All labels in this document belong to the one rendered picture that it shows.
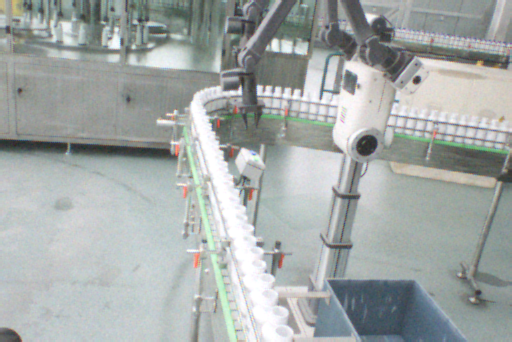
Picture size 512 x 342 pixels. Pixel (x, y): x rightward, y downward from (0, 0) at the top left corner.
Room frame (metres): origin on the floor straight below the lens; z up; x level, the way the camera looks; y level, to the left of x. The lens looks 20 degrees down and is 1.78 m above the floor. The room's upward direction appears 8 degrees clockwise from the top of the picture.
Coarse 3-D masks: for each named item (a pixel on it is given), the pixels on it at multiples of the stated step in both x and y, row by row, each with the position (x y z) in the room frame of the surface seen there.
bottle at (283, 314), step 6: (276, 306) 0.89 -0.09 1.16; (270, 312) 0.87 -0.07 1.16; (276, 312) 0.88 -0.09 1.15; (282, 312) 0.88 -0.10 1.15; (288, 312) 0.87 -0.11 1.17; (270, 318) 0.86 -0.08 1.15; (276, 318) 0.85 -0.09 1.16; (282, 318) 0.85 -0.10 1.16; (288, 318) 0.86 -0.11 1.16; (264, 324) 0.88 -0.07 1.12; (270, 324) 0.86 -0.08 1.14; (276, 324) 0.85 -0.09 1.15; (282, 324) 0.85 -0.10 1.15; (264, 330) 0.86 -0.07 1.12; (270, 330) 0.85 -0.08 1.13; (264, 336) 0.85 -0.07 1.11; (270, 336) 0.84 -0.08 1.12
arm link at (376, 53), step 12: (348, 0) 1.88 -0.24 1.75; (348, 12) 1.88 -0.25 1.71; (360, 12) 1.89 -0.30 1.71; (360, 24) 1.89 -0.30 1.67; (360, 36) 1.89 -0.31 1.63; (372, 36) 1.89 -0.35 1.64; (372, 48) 1.87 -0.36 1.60; (384, 48) 1.88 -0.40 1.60; (372, 60) 1.87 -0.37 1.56; (384, 60) 1.88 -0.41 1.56
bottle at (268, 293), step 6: (264, 294) 0.94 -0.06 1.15; (270, 294) 0.94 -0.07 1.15; (276, 294) 0.93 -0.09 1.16; (264, 300) 0.91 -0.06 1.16; (270, 300) 0.91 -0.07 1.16; (276, 300) 0.92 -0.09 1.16; (258, 306) 0.92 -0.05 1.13; (264, 306) 0.91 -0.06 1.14; (270, 306) 0.91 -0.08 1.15; (252, 312) 0.93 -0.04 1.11; (258, 312) 0.91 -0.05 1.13; (264, 312) 0.91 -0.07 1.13; (258, 318) 0.90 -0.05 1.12; (264, 318) 0.90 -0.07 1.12; (258, 324) 0.90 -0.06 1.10; (252, 330) 0.91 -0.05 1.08; (258, 330) 0.90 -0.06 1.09; (252, 336) 0.91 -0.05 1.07
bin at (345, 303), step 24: (336, 288) 1.38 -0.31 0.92; (360, 288) 1.40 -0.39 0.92; (384, 288) 1.42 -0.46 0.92; (408, 288) 1.44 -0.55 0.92; (336, 312) 1.25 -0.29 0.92; (360, 312) 1.40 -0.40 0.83; (384, 312) 1.42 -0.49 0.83; (408, 312) 1.43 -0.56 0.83; (432, 312) 1.32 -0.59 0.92; (336, 336) 1.22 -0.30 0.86; (360, 336) 1.40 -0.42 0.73; (384, 336) 1.42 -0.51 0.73; (408, 336) 1.40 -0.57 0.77; (432, 336) 1.29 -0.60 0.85; (456, 336) 1.20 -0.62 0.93
